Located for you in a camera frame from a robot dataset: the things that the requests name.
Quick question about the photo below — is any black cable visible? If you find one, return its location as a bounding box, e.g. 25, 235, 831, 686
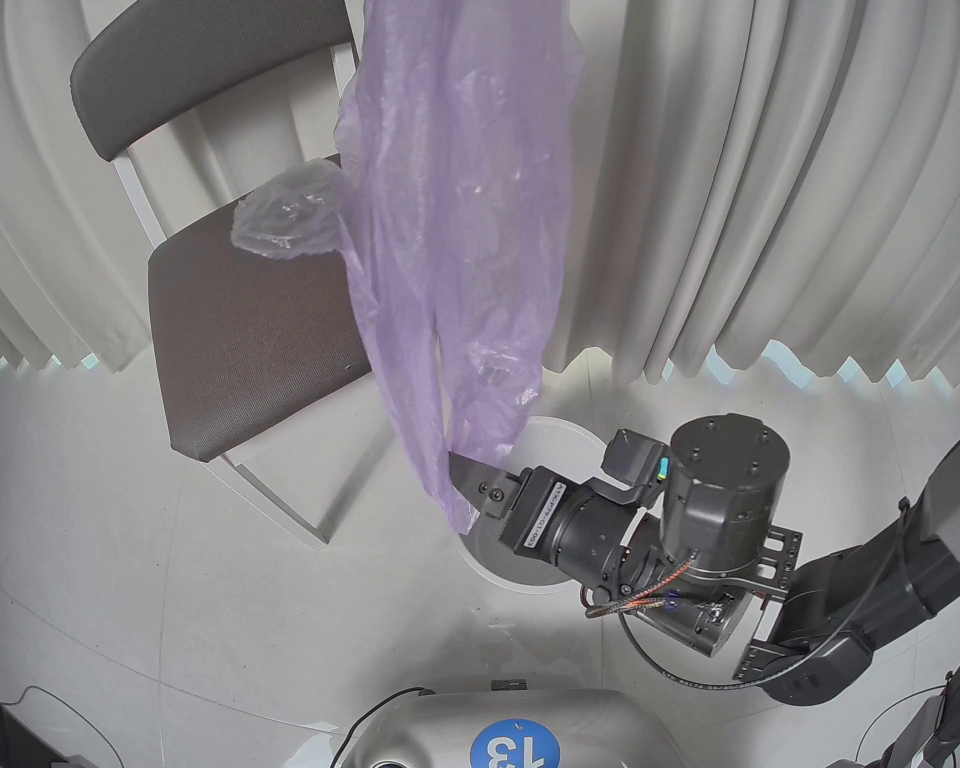
618, 600, 864, 690
330, 686, 438, 768

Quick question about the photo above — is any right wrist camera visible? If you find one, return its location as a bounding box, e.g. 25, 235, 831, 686
598, 429, 671, 513

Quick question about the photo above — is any white trash bin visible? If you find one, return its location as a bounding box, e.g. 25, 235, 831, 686
452, 414, 610, 595

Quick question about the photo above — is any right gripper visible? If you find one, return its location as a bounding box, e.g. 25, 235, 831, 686
447, 450, 664, 595

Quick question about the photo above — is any purple plastic bag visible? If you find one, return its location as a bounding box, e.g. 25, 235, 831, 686
231, 0, 591, 535

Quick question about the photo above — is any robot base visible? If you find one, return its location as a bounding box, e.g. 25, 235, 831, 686
296, 678, 699, 768

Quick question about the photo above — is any white curtain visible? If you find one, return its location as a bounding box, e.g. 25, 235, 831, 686
0, 0, 960, 387

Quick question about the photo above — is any grey padded white chair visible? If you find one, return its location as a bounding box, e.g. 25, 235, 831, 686
69, 0, 380, 552

